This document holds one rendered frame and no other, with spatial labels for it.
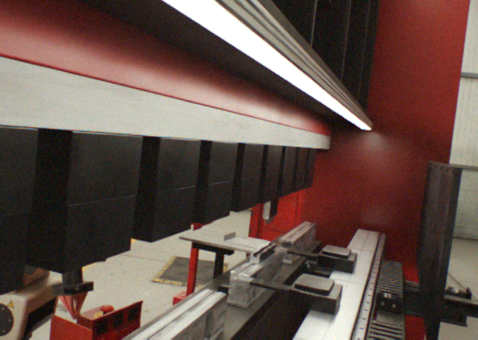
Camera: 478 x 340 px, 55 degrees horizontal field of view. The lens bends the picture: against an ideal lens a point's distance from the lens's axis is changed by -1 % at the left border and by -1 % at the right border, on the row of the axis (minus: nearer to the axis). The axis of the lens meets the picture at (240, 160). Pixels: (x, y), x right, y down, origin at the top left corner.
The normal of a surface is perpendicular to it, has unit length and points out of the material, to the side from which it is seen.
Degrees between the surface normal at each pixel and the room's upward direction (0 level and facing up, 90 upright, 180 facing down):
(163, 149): 90
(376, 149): 90
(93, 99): 90
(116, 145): 90
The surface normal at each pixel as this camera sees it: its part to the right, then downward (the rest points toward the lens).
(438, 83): -0.33, 0.01
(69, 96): 0.94, 0.12
